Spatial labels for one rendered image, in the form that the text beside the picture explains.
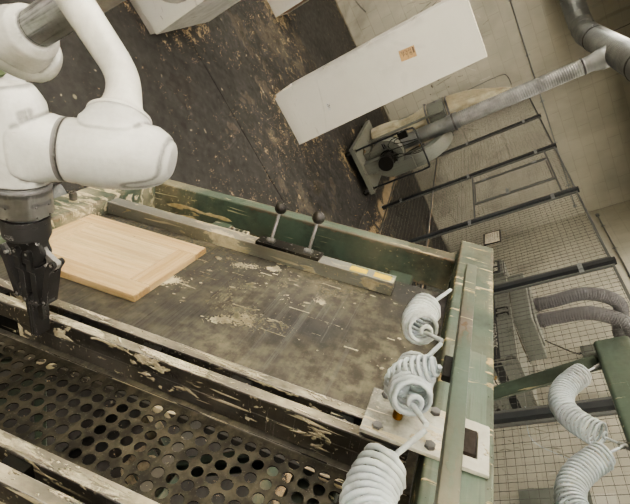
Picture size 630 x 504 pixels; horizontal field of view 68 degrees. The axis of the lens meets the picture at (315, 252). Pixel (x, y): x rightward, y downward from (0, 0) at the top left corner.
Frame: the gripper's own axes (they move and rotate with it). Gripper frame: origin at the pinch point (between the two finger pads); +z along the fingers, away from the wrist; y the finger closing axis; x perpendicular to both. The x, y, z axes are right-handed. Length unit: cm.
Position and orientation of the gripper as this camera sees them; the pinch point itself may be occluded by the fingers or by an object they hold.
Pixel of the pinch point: (38, 316)
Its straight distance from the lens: 100.9
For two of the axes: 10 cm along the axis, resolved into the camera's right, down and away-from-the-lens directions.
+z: -1.4, 8.9, 4.3
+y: 9.3, 2.6, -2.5
